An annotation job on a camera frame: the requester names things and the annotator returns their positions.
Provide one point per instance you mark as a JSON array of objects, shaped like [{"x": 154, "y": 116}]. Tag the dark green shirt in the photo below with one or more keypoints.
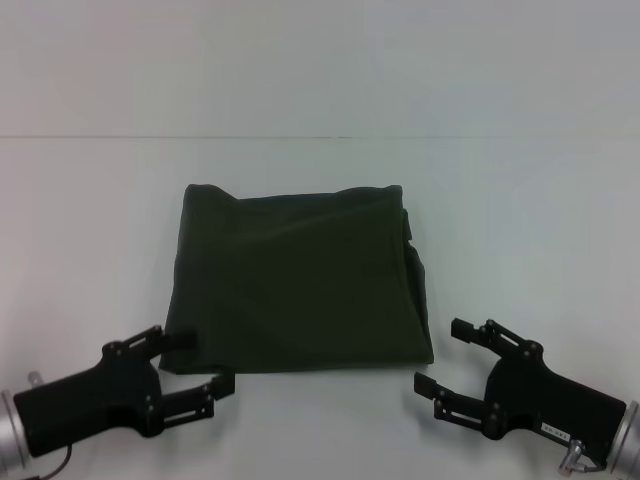
[{"x": 300, "y": 275}]

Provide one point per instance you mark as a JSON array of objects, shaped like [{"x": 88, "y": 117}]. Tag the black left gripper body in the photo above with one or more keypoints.
[{"x": 95, "y": 400}]

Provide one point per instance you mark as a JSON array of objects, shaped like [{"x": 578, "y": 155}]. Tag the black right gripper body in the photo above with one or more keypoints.
[{"x": 545, "y": 400}]

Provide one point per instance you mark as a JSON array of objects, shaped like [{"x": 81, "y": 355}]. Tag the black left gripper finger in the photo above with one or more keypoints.
[
  {"x": 160, "y": 340},
  {"x": 200, "y": 397}
]

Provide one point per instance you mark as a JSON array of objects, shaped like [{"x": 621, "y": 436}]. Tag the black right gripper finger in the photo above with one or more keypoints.
[
  {"x": 490, "y": 335},
  {"x": 455, "y": 400}
]

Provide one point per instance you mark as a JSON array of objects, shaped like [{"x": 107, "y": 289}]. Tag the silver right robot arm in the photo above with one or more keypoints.
[{"x": 627, "y": 440}]

